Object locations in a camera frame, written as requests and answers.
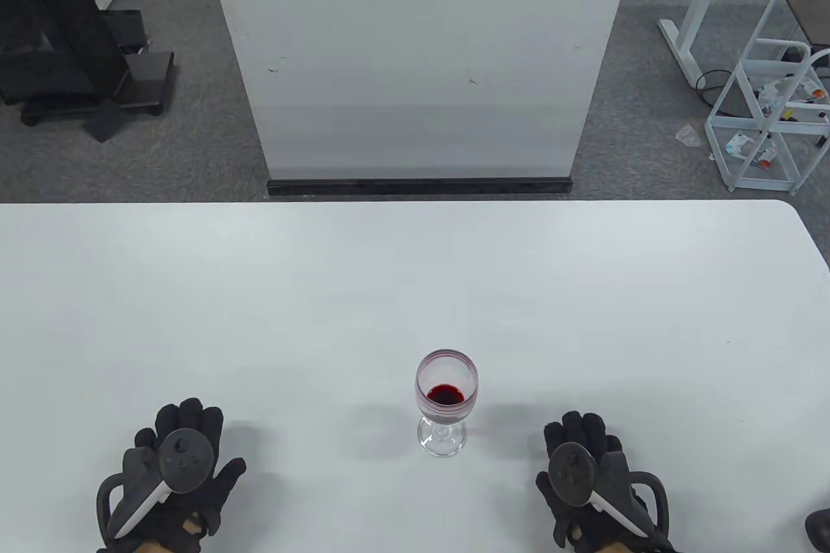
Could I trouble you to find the person's left hand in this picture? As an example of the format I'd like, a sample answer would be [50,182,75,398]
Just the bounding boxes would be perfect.
[96,397,247,553]

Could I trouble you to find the person's right hand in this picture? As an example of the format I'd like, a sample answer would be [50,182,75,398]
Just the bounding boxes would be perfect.
[536,410,678,553]

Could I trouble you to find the wine glass with red wine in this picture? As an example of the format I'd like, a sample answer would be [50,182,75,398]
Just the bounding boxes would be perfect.
[415,349,480,458]

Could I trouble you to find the grey and white hand controller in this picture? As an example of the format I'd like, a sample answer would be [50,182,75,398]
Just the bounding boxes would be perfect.
[107,429,213,541]
[549,443,649,538]

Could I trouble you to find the black rounded object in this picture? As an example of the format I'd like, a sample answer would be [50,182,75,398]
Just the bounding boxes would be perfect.
[805,506,830,552]

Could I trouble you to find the white table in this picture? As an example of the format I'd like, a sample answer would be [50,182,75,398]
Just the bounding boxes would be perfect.
[0,200,830,553]

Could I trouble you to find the black partition base bar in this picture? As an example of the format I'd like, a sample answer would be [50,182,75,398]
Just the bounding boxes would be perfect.
[267,176,573,197]

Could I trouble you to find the black flat floor piece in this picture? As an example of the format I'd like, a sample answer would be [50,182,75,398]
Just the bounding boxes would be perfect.
[83,104,128,143]

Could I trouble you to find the white partition board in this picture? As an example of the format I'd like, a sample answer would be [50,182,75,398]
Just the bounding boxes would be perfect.
[199,0,639,182]

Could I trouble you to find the black equipment cart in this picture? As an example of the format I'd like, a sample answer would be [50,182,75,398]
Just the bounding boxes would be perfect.
[0,0,176,127]

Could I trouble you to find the brown board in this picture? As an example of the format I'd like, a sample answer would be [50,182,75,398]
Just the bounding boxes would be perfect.
[776,0,830,51]

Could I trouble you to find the white wire rack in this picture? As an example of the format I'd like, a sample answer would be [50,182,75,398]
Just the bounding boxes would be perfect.
[705,0,830,194]

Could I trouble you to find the black floor cable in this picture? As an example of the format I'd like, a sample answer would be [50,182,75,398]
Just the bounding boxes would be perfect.
[696,69,737,106]

